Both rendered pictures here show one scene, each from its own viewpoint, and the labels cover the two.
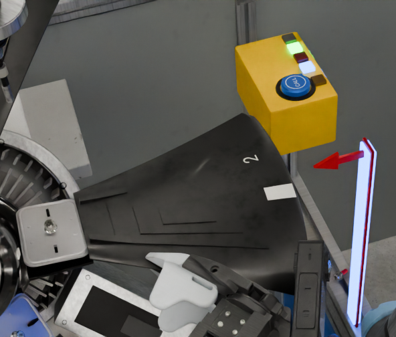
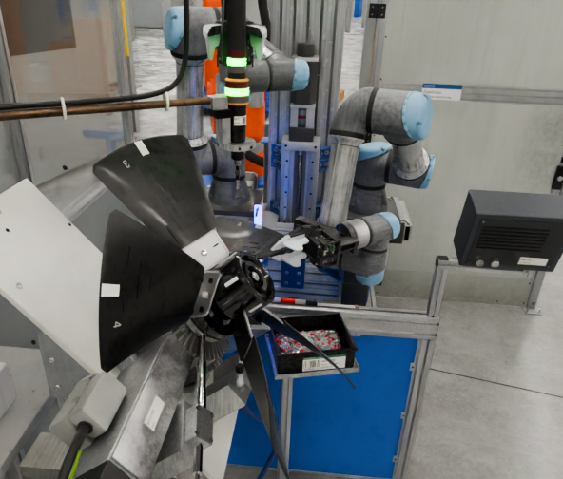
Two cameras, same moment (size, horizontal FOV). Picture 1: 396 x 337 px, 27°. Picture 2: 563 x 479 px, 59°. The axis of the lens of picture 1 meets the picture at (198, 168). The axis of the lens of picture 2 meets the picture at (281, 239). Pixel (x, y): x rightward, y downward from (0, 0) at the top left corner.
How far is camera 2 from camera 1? 1.07 m
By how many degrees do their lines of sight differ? 61
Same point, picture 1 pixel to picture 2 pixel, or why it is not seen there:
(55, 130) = (33, 359)
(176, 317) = (295, 261)
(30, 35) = (199, 179)
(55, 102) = (8, 354)
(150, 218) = (253, 245)
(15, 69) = (203, 194)
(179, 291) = (299, 243)
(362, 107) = not seen: hidden behind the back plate
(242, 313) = (318, 235)
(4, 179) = not seen: hidden behind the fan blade
